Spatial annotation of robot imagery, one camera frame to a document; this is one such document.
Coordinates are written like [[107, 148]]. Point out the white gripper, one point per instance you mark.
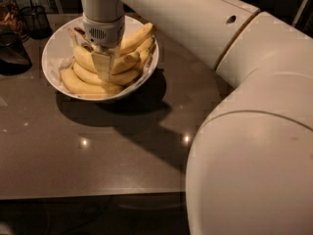
[[105, 33]]

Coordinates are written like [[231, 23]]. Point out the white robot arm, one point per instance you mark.
[[250, 167]]

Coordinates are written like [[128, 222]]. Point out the yellow banana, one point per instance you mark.
[[121, 79], [82, 54], [75, 85], [129, 42]]

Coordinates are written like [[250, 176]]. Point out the top yellow banana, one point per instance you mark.
[[129, 42]]

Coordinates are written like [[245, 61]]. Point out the bottom yellow banana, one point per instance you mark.
[[75, 85]]

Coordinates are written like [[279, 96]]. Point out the rear partly hidden banana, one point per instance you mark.
[[145, 51]]

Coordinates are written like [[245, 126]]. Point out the white bowl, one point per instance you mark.
[[58, 55]]

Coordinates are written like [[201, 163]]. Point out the black mesh pen cup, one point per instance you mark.
[[36, 21]]

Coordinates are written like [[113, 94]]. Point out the black pot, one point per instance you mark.
[[13, 57]]

